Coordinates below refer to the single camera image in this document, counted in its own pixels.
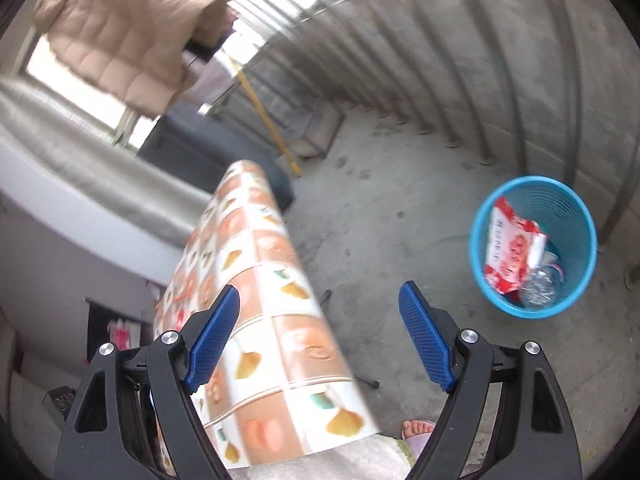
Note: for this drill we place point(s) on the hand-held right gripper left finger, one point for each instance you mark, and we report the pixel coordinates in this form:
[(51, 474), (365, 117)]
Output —
[(212, 345)]

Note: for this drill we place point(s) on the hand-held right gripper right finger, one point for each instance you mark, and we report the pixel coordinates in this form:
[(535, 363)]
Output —
[(425, 335)]

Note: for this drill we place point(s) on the red and white snack bag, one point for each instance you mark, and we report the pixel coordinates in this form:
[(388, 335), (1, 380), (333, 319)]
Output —
[(512, 250)]

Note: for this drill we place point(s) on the clear plastic bottle blue label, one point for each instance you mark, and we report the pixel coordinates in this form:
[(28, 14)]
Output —
[(542, 285)]

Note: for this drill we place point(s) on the blue mesh waste basket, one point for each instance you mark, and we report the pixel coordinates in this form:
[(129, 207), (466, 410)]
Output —
[(550, 210)]

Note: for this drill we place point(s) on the leaf and coffee print tablecloth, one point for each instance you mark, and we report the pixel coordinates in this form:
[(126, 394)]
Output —
[(280, 310)]

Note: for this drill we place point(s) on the person's foot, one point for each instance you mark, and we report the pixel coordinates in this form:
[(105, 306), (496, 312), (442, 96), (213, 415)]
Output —
[(417, 427)]

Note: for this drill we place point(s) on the pink bag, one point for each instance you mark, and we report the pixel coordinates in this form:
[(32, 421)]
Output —
[(120, 332)]

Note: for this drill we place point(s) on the purple slipper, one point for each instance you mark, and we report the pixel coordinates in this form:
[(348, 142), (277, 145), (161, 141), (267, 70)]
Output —
[(419, 447)]

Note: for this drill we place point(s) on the dark grey metal cabinet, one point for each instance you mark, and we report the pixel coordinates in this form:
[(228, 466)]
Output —
[(210, 150)]

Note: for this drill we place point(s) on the metal dustpan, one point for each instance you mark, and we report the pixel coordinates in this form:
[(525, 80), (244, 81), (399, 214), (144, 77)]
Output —
[(320, 130)]

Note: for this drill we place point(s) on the metal balcony railing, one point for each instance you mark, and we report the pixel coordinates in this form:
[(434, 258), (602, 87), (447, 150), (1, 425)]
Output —
[(525, 60)]

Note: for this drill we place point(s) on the beige puffer jacket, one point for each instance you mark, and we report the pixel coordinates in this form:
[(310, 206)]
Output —
[(125, 35)]

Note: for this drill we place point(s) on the silver ribbed duct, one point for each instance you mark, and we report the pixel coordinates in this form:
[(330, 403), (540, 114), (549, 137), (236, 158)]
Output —
[(100, 160)]

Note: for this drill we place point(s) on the white window frame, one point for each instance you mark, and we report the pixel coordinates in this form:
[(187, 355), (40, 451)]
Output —
[(120, 125)]

